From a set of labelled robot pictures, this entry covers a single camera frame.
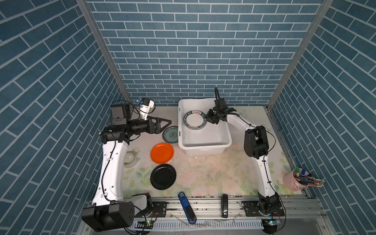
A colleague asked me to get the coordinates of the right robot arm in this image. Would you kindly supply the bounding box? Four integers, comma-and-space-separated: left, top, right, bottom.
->
206, 106, 282, 215

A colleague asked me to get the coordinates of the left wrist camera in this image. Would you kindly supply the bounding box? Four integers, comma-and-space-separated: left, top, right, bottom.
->
139, 98, 155, 120

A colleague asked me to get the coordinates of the green blue floral plate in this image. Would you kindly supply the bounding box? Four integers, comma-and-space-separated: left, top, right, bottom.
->
163, 126, 179, 144

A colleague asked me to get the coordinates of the black plate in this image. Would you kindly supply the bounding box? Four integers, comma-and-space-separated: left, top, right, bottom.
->
150, 164, 176, 191

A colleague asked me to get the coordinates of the white plastic bin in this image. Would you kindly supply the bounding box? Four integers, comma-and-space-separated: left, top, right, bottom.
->
178, 98, 232, 155

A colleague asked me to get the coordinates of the blue handheld tool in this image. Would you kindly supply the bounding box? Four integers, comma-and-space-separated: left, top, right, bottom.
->
178, 192, 197, 224

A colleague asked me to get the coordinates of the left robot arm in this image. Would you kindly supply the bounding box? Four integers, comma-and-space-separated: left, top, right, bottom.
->
82, 98, 172, 232

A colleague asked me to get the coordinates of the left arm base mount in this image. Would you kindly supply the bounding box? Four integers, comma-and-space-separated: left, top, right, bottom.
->
126, 201, 168, 218

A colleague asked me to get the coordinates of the green rimmed white plate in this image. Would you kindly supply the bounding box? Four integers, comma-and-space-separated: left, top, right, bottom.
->
186, 125, 205, 130
183, 110, 207, 126

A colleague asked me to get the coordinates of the pink pen cup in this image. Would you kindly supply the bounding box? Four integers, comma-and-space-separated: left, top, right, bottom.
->
283, 167, 325, 192

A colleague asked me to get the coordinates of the orange plastic plate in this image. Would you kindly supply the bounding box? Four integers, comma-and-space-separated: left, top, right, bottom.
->
150, 143, 174, 164

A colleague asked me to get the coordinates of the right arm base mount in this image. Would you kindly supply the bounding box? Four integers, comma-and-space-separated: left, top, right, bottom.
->
240, 199, 286, 217

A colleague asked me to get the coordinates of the black handheld device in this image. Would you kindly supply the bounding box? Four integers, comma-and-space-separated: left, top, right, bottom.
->
221, 194, 228, 218

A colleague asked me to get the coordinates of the aluminium rail frame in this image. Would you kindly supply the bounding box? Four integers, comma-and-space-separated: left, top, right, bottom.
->
76, 195, 335, 235

